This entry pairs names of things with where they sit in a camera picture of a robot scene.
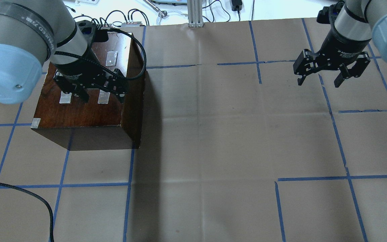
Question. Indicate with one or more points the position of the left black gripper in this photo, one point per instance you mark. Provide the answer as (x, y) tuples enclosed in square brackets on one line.
[(76, 71)]

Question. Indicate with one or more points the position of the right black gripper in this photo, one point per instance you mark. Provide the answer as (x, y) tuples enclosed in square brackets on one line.
[(341, 47)]

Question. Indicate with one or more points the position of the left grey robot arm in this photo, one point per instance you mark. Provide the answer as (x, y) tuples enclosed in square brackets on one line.
[(35, 31)]

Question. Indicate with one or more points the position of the dark wooden drawer cabinet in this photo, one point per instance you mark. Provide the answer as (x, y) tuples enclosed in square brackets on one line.
[(102, 123)]

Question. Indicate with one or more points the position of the black power adapter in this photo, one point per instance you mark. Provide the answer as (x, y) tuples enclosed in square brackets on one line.
[(236, 5)]

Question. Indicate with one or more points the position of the aluminium frame post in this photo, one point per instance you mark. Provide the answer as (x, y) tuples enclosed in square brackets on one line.
[(195, 15)]

